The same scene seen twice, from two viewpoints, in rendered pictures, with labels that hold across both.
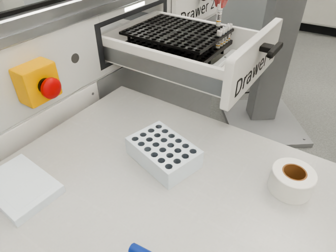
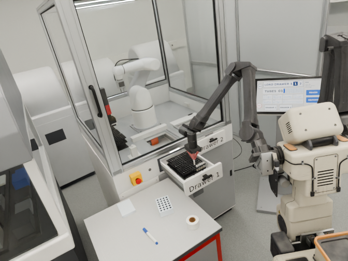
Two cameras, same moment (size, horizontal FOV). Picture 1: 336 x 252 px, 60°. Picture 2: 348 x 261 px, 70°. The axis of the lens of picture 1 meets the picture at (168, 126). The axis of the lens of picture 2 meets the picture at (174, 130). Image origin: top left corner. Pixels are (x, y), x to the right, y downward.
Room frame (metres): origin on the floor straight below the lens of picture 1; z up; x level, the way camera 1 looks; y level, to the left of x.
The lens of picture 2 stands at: (-0.55, -0.68, 1.86)
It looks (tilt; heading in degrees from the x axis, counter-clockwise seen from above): 26 degrees down; 29
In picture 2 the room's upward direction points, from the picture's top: 10 degrees counter-clockwise
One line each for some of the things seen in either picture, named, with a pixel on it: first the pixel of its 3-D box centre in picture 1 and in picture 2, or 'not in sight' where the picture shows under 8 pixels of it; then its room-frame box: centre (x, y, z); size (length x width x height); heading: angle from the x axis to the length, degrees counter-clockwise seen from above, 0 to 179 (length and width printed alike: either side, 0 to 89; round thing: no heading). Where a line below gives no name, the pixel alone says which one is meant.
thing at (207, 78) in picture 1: (173, 43); (185, 165); (0.71, -0.02, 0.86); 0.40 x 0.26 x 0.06; 56
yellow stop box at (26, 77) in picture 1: (38, 82); (136, 178); (0.49, 0.25, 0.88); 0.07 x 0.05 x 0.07; 146
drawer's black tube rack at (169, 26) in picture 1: (177, 42); (186, 165); (0.71, -0.02, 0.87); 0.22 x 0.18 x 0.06; 56
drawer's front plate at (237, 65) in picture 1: (254, 59); (203, 178); (0.60, -0.19, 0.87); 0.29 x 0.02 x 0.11; 146
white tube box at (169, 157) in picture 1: (163, 152); (164, 205); (0.40, 0.01, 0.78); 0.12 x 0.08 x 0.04; 41
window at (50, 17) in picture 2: not in sight; (71, 77); (0.67, 0.73, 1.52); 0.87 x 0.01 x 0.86; 56
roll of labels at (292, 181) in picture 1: (291, 180); (192, 222); (0.33, -0.20, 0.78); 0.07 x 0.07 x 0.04
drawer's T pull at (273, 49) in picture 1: (269, 48); (205, 176); (0.58, -0.21, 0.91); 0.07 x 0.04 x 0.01; 146
